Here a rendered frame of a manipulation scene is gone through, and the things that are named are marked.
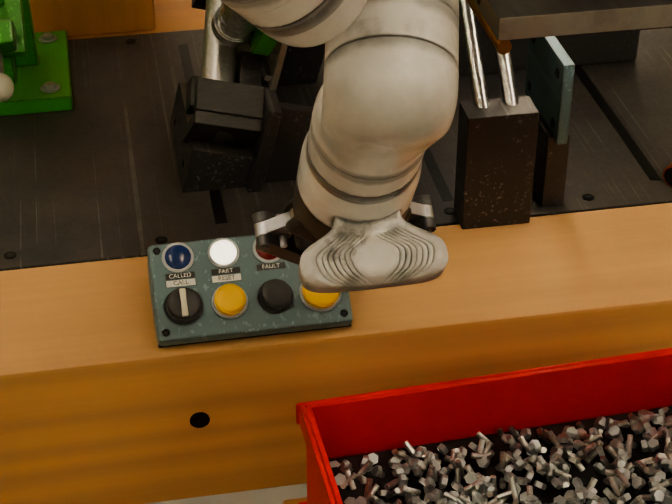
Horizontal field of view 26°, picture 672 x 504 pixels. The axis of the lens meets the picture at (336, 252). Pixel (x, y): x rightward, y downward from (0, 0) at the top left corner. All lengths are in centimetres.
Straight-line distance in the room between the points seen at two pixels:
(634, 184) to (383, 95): 63
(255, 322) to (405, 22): 42
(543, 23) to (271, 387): 35
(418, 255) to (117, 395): 33
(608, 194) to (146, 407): 45
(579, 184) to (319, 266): 49
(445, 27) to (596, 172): 60
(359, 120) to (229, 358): 41
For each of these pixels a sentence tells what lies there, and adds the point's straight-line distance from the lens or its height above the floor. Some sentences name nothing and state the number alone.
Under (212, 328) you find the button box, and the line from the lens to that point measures 110.
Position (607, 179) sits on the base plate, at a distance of 133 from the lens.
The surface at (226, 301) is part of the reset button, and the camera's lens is 110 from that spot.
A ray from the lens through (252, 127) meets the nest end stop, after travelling 127.
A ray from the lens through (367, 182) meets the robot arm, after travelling 84.
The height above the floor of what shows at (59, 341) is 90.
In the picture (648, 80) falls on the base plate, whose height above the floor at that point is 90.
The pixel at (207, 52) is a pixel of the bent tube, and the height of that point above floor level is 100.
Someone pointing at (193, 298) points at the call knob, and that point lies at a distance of 110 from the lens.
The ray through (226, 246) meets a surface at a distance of 112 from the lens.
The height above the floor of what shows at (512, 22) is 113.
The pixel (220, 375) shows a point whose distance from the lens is 112.
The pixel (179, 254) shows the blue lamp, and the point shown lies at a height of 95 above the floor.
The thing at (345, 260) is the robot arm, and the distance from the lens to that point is 88.
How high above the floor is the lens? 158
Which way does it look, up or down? 34 degrees down
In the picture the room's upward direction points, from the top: straight up
